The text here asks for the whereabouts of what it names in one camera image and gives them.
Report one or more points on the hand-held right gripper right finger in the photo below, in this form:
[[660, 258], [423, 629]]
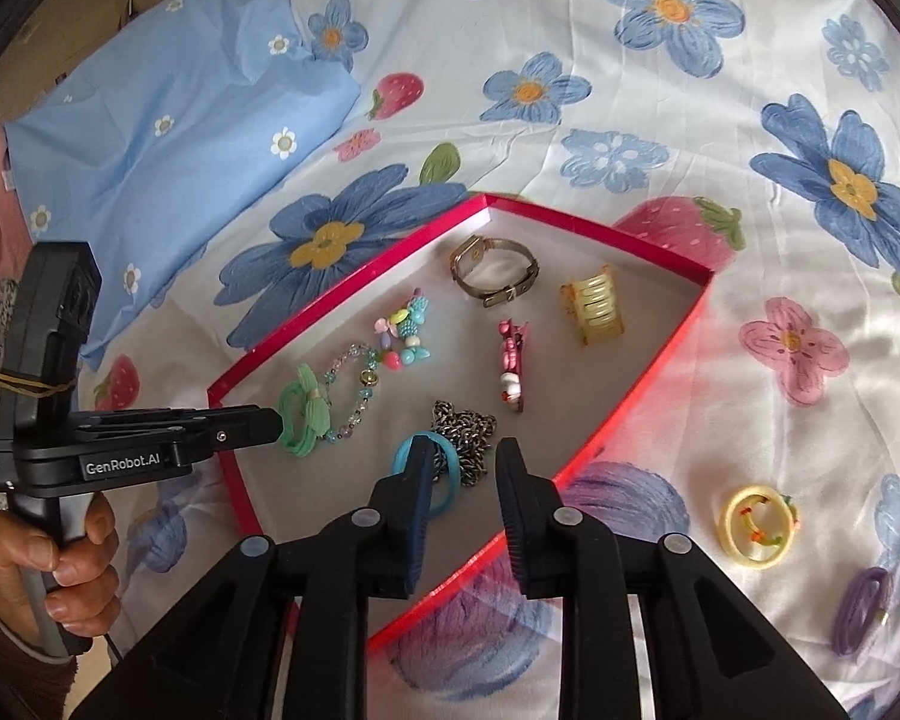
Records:
[[511, 514]]

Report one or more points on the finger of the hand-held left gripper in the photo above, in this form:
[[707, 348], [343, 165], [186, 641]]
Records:
[[157, 416], [247, 431]]

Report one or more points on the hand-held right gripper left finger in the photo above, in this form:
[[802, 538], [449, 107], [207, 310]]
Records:
[[420, 514]]

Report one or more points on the green bow hair clip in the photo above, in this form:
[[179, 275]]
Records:
[[300, 412]]

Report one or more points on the pink heart hair clip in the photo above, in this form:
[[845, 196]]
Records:
[[510, 352]]

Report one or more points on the yellow claw hair clip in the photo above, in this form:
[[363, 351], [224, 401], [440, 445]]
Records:
[[592, 309]]

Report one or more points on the red shallow box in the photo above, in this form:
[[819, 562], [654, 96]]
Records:
[[645, 300]]

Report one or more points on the gold mesh band watch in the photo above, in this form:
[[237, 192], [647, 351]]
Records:
[[471, 250]]

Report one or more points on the person's left forearm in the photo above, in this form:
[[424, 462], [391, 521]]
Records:
[[7, 667]]

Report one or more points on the person's left hand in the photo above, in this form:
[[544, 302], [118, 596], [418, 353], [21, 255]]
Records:
[[90, 577]]

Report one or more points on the light blue flower pillow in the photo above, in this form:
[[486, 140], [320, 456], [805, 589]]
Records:
[[157, 150]]

